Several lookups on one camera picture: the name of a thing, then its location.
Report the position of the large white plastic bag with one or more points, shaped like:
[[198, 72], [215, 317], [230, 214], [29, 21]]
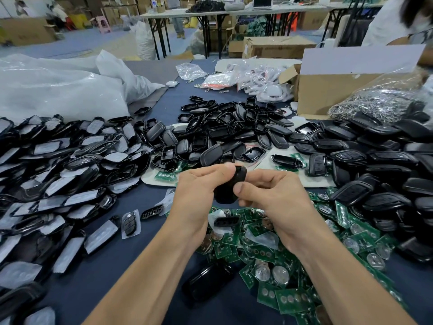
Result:
[[54, 88]]

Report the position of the brown cardboard box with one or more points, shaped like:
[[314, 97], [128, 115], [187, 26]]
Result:
[[279, 48]]

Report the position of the clear plastic film piece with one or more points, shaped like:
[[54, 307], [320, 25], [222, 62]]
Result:
[[220, 225]]

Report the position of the heap of clear parts bags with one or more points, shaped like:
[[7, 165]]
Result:
[[264, 84]]

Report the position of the pile of assembled black fobs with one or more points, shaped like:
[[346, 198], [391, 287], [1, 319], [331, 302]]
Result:
[[385, 169]]

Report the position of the small crumpled clear plastic bag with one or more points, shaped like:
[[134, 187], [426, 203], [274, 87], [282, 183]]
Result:
[[192, 71]]

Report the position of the long white table top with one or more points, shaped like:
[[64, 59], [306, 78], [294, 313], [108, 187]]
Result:
[[304, 10]]

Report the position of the pink plastic stool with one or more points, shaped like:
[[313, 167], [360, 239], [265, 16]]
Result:
[[103, 24]]

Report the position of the clear bag of metal parts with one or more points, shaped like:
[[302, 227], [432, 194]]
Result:
[[382, 101]]

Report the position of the white sack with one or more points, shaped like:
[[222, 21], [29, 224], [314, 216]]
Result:
[[145, 40]]

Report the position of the tan cardboard box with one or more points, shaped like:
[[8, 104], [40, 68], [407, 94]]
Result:
[[27, 30]]

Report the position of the pile of green circuit boards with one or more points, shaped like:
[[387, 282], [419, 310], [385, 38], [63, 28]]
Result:
[[270, 281]]

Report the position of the open laptop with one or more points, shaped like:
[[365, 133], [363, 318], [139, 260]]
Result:
[[262, 2]]

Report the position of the pile of black shell halves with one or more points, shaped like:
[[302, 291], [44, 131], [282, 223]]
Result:
[[233, 132]]

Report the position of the pile of shells with pads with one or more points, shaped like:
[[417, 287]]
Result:
[[61, 186]]

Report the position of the person's left forearm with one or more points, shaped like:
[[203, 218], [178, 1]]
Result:
[[142, 287]]

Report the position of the person's left hand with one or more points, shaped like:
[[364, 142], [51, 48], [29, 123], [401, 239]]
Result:
[[193, 203]]

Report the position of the heap of black parts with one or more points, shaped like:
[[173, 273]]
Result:
[[206, 6]]

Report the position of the black metal table frame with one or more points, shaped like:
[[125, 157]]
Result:
[[161, 35]]

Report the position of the small white object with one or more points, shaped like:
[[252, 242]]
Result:
[[172, 84]]

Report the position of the black rubber button pad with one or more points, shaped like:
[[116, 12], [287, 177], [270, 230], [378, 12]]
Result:
[[227, 220]]

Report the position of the large open cardboard box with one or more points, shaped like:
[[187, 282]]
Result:
[[338, 91]]

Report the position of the small black button strip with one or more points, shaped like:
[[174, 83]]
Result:
[[152, 212]]

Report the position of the clear bag with red label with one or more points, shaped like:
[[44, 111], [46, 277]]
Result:
[[218, 80]]

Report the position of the person's right forearm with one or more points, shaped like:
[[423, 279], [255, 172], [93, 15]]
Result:
[[352, 284]]

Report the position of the lone glossy black shell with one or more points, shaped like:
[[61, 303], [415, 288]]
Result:
[[208, 281]]

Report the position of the person's right hand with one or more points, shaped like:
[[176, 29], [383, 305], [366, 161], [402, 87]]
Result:
[[281, 203]]

